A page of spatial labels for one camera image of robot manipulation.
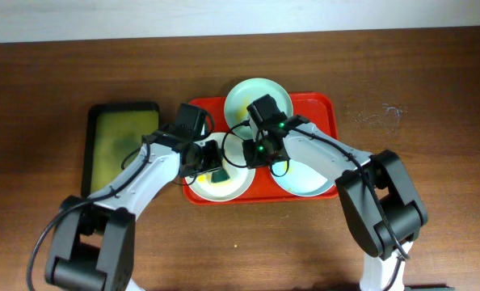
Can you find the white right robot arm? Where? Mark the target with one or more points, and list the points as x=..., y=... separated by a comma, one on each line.
x=380, y=203

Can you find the white plate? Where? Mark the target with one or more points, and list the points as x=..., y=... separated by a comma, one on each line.
x=240, y=178

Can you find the red plastic tray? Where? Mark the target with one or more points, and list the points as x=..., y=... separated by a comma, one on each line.
x=315, y=106

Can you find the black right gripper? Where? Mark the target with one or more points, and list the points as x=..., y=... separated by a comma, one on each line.
x=249, y=158

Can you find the black tray with green water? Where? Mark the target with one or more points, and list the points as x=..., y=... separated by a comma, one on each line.
x=113, y=133

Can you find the yellow green sponge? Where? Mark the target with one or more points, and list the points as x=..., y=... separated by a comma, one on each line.
x=219, y=176

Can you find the green plate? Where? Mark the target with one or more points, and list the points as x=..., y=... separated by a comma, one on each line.
x=247, y=91

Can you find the light blue plate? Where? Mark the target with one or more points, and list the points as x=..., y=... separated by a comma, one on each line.
x=300, y=180

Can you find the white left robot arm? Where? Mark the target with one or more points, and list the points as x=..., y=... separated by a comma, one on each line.
x=94, y=237

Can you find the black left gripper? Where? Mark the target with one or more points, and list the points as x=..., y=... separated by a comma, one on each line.
x=209, y=158

